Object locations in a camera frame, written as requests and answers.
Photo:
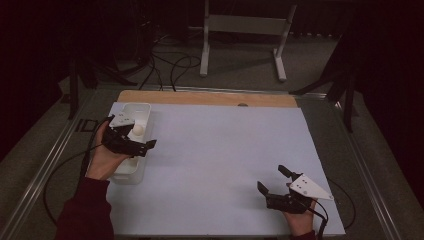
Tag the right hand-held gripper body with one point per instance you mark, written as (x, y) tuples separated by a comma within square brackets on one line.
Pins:
[(286, 203)]

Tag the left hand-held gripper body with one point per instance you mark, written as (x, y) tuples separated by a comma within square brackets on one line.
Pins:
[(121, 143)]

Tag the white ball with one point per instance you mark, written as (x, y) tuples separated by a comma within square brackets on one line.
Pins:
[(137, 129)]

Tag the white plastic bin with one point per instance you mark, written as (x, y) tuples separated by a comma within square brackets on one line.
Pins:
[(141, 111)]

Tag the person's right hand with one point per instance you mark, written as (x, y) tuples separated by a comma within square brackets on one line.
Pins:
[(300, 221)]

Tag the person's left hand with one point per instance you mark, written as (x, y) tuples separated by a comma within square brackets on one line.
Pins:
[(103, 163)]

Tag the pale table cover sheet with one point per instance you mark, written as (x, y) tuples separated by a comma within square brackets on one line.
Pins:
[(233, 186)]

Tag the black stand legs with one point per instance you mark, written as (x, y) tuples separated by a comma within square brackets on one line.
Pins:
[(73, 93), (348, 106)]

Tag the white metal stand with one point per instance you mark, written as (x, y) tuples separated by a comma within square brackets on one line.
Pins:
[(246, 25)]

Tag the metal floor rail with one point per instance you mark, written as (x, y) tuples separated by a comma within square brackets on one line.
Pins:
[(206, 88), (40, 173), (370, 180)]

